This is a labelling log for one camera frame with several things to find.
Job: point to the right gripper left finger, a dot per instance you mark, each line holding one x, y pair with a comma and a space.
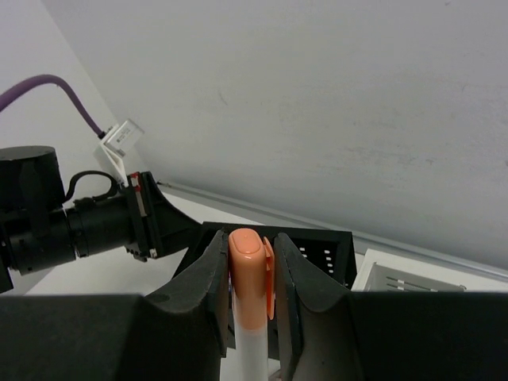
177, 333

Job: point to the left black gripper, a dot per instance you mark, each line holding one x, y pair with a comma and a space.
158, 226

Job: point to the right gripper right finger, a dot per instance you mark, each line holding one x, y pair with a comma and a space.
328, 332

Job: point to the black slotted container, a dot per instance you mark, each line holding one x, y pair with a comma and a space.
330, 250

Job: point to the orange cap marker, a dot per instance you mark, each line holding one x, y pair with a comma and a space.
252, 273

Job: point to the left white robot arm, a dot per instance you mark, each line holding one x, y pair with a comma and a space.
45, 224

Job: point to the white slotted container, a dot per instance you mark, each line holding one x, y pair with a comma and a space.
382, 271

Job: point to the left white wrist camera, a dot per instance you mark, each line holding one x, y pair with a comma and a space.
114, 147

